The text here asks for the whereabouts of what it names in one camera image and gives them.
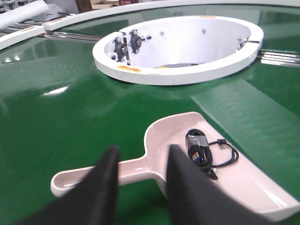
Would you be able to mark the black right bearing block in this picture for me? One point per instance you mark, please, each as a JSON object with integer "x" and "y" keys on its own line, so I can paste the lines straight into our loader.
{"x": 136, "y": 40}

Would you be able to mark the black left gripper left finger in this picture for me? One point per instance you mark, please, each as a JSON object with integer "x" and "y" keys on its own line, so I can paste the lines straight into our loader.
{"x": 91, "y": 202}

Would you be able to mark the pink plastic dustpan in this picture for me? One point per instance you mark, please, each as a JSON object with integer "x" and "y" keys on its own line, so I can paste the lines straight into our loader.
{"x": 242, "y": 180}

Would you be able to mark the steel rollers right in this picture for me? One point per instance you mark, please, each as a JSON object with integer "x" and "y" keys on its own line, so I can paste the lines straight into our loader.
{"x": 279, "y": 57}

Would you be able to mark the white foam tube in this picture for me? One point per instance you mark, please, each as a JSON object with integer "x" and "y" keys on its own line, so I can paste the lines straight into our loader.
{"x": 23, "y": 13}

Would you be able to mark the steel rollers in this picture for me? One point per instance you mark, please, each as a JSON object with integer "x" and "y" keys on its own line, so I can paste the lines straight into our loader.
{"x": 279, "y": 57}
{"x": 58, "y": 35}

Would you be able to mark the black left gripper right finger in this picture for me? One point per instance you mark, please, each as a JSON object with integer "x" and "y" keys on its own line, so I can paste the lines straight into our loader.
{"x": 194, "y": 200}

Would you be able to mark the steel rollers top left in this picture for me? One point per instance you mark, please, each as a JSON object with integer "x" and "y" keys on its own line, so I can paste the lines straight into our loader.
{"x": 58, "y": 35}

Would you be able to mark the white outer rim left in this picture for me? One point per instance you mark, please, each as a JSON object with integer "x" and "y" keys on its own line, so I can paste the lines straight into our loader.
{"x": 72, "y": 19}

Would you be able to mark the black bearing block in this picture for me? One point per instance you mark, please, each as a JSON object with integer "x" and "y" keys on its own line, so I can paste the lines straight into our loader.
{"x": 120, "y": 49}
{"x": 136, "y": 40}

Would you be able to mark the black left bearing block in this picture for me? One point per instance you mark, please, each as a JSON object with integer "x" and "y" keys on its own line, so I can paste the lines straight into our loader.
{"x": 120, "y": 49}

